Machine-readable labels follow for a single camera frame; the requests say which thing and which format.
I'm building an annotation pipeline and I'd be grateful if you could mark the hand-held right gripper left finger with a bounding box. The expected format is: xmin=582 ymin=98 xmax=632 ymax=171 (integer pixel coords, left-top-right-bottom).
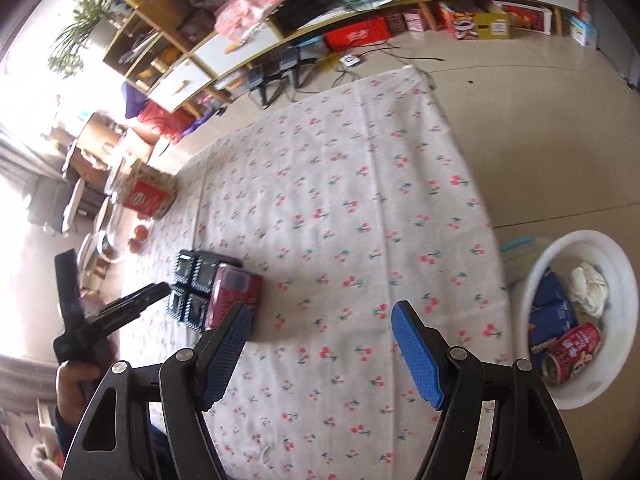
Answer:
xmin=60 ymin=301 xmax=252 ymax=480

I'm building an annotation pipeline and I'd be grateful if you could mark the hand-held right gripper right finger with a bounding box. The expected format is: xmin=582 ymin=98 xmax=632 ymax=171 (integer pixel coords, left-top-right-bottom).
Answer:
xmin=391 ymin=300 xmax=583 ymax=480

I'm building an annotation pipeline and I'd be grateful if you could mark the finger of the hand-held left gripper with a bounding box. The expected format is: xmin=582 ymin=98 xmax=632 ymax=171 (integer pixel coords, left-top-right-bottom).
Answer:
xmin=89 ymin=282 xmax=172 ymax=332
xmin=55 ymin=251 xmax=85 ymax=331

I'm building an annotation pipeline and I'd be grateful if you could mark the white plastic basin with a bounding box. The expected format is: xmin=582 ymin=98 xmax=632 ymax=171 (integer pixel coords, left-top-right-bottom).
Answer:
xmin=517 ymin=230 xmax=634 ymax=411

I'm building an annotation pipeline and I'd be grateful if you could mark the person's left hand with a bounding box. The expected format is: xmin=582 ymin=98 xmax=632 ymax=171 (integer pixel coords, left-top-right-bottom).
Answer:
xmin=55 ymin=360 xmax=104 ymax=427

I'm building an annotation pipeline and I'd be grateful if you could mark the white bowl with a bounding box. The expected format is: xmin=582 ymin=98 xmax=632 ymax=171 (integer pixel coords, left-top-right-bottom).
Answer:
xmin=79 ymin=231 xmax=127 ymax=267

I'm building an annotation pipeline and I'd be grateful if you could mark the dark red box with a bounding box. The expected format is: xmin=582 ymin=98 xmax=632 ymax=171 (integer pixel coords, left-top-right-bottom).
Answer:
xmin=205 ymin=266 xmax=264 ymax=333

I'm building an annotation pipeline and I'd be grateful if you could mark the black gridded tray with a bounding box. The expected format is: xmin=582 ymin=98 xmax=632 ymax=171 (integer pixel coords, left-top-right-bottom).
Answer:
xmin=170 ymin=249 xmax=246 ymax=333

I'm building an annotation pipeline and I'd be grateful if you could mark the red gold tin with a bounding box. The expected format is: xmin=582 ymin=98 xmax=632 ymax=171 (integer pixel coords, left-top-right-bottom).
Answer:
xmin=122 ymin=160 xmax=179 ymax=221

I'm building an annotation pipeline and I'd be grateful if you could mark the glass jar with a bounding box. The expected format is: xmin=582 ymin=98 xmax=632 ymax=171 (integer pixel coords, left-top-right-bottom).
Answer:
xmin=104 ymin=156 xmax=147 ymax=202

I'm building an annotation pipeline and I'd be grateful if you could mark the blue packet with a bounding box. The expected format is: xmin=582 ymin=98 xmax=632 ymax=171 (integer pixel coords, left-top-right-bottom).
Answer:
xmin=529 ymin=267 xmax=581 ymax=357

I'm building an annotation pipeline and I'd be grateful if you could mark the clear plastic bag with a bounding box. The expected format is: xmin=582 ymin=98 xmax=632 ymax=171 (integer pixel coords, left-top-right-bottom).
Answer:
xmin=500 ymin=234 xmax=546 ymax=281

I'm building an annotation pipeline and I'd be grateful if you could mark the brown cardboard box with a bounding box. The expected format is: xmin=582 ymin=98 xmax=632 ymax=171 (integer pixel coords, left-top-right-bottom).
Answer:
xmin=64 ymin=114 xmax=152 ymax=177

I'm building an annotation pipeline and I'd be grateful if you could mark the red drink can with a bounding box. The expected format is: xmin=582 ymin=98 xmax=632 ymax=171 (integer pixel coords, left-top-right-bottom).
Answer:
xmin=542 ymin=323 xmax=602 ymax=386

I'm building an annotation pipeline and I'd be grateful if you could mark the red cloth bag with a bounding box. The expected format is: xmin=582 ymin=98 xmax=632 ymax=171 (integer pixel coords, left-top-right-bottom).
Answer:
xmin=137 ymin=101 xmax=197 ymax=137

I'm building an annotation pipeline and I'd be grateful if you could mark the crumpled white tissue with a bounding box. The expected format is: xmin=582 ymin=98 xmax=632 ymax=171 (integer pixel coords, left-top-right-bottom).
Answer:
xmin=567 ymin=262 xmax=611 ymax=318

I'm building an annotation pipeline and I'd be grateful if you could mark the cherry print tablecloth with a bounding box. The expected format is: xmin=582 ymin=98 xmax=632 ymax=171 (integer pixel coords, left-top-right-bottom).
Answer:
xmin=117 ymin=64 xmax=517 ymax=480

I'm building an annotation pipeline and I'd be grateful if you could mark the purple cloth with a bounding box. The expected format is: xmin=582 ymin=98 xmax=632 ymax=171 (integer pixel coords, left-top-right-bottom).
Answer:
xmin=122 ymin=82 xmax=152 ymax=119

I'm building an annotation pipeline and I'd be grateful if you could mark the black grey device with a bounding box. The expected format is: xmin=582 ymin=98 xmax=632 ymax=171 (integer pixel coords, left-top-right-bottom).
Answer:
xmin=246 ymin=62 xmax=281 ymax=109
xmin=279 ymin=45 xmax=317 ymax=92

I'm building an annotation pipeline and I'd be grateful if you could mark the potted green plant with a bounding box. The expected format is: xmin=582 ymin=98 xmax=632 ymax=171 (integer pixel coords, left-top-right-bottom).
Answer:
xmin=47 ymin=0 xmax=122 ymax=79

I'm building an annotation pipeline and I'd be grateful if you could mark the wooden cabinet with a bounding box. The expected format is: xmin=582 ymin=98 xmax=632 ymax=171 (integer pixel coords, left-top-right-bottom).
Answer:
xmin=102 ymin=0 xmax=583 ymax=111

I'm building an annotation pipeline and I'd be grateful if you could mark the pink cloth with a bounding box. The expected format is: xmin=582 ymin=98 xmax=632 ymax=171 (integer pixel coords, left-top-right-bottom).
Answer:
xmin=215 ymin=0 xmax=302 ymax=44

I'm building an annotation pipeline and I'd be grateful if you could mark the red gift box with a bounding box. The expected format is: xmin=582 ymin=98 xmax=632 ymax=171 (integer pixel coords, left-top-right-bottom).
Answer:
xmin=324 ymin=17 xmax=392 ymax=52

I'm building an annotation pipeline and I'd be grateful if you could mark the pink patterned box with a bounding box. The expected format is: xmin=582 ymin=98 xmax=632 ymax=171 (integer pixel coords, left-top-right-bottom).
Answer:
xmin=387 ymin=10 xmax=431 ymax=36

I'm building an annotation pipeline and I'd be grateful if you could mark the lion print cardboard box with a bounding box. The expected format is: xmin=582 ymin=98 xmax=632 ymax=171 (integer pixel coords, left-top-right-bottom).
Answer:
xmin=439 ymin=1 xmax=512 ymax=41

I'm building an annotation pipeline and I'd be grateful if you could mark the white storage box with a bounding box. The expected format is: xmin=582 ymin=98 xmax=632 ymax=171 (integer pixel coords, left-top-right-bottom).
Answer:
xmin=500 ymin=2 xmax=556 ymax=36

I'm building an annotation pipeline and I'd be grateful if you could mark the blue white box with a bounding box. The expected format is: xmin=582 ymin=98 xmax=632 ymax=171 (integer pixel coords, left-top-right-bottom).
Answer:
xmin=566 ymin=11 xmax=599 ymax=49

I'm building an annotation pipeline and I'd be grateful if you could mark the black floor cable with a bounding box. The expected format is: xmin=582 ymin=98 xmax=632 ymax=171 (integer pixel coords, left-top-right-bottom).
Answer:
xmin=332 ymin=44 xmax=447 ymax=92

